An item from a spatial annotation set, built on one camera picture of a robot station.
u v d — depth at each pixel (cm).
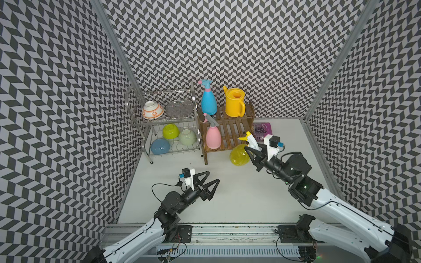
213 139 81
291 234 72
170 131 99
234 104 78
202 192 62
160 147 90
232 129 96
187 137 96
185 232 73
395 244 38
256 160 60
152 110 80
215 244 72
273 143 54
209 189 65
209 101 80
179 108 84
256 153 60
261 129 105
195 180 70
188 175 63
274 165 56
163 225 57
